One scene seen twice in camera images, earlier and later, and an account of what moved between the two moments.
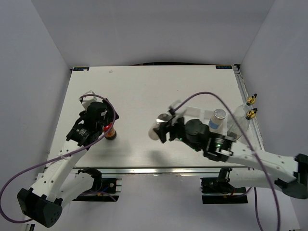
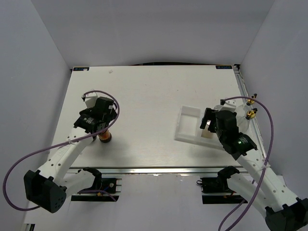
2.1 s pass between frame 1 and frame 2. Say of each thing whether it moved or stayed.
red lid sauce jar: moved
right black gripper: moved
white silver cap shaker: moved
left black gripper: stayed
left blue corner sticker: stayed
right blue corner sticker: stayed
